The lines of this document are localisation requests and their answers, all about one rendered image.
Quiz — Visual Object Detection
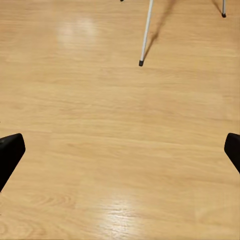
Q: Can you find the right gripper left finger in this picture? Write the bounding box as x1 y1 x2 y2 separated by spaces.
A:
0 133 26 192

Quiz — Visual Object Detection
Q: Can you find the camera tripod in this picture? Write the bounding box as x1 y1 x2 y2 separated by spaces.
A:
139 0 226 66

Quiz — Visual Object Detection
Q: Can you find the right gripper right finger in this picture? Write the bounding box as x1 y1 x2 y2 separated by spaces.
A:
224 132 240 173

